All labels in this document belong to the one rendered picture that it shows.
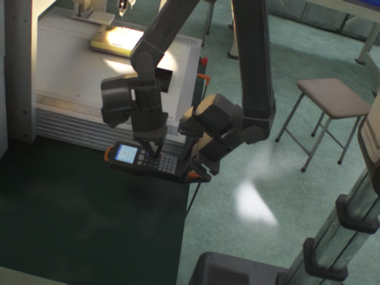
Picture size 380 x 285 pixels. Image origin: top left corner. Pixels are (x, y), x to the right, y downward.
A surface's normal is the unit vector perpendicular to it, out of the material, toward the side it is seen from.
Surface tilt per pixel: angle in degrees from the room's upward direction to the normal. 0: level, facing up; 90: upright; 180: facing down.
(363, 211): 90
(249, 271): 0
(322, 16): 90
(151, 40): 68
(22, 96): 90
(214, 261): 0
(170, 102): 0
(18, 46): 90
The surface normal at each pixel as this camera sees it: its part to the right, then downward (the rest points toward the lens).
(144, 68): 0.15, 0.31
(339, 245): -0.14, 0.59
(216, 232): 0.21, -0.77
